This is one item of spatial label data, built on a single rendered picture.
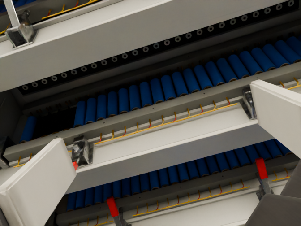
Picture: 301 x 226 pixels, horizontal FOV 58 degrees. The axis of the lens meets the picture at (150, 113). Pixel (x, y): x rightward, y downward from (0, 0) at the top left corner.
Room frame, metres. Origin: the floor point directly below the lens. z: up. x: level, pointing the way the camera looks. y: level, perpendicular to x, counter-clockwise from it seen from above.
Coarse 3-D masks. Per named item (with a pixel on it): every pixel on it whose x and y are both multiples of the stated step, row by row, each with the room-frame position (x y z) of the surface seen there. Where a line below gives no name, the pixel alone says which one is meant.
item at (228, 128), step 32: (224, 32) 0.49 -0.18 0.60; (128, 64) 0.51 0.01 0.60; (32, 96) 0.53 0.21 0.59; (0, 128) 0.47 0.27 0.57; (160, 128) 0.37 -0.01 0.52; (192, 128) 0.35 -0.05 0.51; (224, 128) 0.33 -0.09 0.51; (256, 128) 0.32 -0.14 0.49; (0, 160) 0.41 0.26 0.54; (96, 160) 0.36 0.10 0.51; (128, 160) 0.34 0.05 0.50; (160, 160) 0.34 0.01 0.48; (192, 160) 0.34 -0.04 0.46
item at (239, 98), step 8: (240, 96) 0.37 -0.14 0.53; (216, 104) 0.37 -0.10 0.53; (224, 104) 0.37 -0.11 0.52; (184, 112) 0.38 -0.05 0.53; (192, 112) 0.37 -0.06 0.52; (200, 112) 0.37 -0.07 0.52; (160, 120) 0.38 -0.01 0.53; (168, 120) 0.38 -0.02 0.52; (128, 128) 0.39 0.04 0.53; (136, 128) 0.38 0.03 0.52; (144, 128) 0.38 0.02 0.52; (104, 136) 0.39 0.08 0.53; (112, 136) 0.39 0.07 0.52; (72, 144) 0.40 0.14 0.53; (24, 160) 0.41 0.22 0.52
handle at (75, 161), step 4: (76, 148) 0.36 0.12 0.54; (80, 148) 0.36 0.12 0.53; (76, 152) 0.36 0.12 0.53; (80, 152) 0.36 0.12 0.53; (76, 156) 0.35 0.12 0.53; (80, 156) 0.35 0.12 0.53; (72, 160) 0.34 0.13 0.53; (76, 160) 0.33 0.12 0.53; (76, 164) 0.32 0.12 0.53; (76, 168) 0.32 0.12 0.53
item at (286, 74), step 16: (240, 80) 0.38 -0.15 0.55; (272, 80) 0.36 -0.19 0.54; (288, 80) 0.36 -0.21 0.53; (192, 96) 0.38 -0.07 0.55; (208, 96) 0.37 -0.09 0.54; (224, 96) 0.37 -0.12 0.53; (128, 112) 0.40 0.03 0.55; (144, 112) 0.39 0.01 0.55; (160, 112) 0.38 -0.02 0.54; (176, 112) 0.38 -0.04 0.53; (208, 112) 0.36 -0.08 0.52; (80, 128) 0.41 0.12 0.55; (96, 128) 0.39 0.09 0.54; (112, 128) 0.39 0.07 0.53; (32, 144) 0.41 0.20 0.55; (16, 160) 0.41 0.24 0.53
